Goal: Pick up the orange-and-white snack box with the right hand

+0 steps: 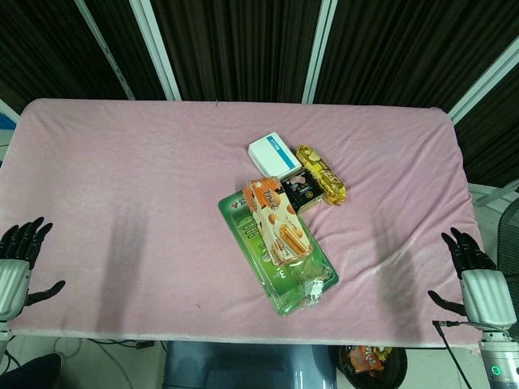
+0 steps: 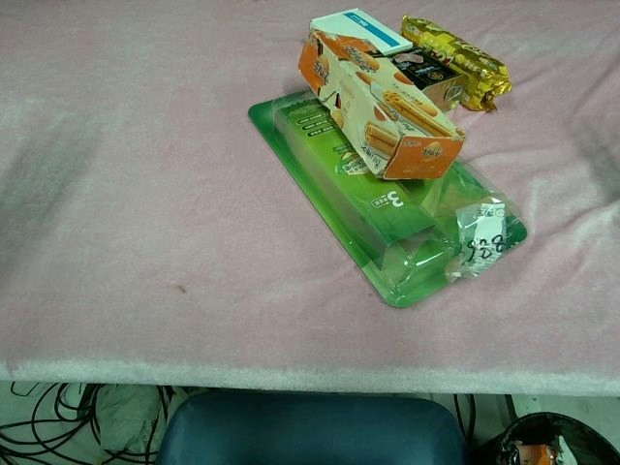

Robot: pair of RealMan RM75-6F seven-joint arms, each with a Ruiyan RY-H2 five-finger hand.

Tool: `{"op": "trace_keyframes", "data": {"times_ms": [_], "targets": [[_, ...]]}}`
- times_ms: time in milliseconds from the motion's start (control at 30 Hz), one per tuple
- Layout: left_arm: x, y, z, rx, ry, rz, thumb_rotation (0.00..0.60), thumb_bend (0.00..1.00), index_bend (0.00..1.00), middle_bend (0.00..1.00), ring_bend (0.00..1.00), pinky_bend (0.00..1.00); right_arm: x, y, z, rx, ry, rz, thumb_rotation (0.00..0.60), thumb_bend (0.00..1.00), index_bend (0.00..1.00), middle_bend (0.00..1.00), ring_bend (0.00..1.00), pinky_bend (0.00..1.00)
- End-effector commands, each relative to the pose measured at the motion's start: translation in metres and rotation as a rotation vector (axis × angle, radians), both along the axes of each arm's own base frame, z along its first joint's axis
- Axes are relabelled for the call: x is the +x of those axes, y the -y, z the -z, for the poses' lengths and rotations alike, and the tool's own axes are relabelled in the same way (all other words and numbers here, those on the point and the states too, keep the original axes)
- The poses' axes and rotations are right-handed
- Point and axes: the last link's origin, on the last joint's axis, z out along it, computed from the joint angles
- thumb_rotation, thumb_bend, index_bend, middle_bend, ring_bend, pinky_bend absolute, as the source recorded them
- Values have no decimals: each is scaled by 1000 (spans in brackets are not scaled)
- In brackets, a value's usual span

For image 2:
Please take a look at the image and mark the orange-yellow egg roll box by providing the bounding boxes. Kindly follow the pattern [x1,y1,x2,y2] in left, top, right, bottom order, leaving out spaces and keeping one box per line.
[296,27,466,181]

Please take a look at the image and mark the white and blue box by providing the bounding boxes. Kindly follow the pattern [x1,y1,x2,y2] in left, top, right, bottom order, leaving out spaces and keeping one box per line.
[310,7,415,57]

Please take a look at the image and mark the green blister pack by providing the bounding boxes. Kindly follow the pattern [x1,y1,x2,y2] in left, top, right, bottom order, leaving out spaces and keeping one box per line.
[247,89,529,309]

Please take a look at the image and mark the pink fleece blanket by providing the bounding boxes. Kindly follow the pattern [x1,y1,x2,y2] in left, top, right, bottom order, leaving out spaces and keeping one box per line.
[0,0,620,397]

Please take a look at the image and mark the black tin can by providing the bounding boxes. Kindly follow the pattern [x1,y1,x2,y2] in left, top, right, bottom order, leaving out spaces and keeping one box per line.
[382,46,469,111]

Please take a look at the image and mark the blue chair back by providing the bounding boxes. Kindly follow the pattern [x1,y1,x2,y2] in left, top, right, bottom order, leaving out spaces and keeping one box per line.
[155,390,469,465]

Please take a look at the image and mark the gold foil snack package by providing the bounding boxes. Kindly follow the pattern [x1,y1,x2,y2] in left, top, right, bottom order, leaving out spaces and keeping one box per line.
[399,15,512,113]

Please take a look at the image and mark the white crumpled cloth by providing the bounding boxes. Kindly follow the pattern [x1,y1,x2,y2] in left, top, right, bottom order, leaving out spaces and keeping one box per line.
[94,385,165,454]

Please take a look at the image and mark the orange wrapper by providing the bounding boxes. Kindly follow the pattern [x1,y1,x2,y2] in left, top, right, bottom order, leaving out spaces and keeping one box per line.
[515,444,559,465]

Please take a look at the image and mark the black trash bin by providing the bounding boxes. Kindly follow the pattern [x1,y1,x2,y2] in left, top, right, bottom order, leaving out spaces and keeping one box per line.
[472,411,620,465]

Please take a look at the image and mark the thin black cable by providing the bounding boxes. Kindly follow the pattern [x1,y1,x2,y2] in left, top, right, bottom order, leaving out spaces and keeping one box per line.
[452,394,479,448]

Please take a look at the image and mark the black cable tangle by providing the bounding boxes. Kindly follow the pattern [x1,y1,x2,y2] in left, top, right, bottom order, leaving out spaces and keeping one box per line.
[0,381,171,465]

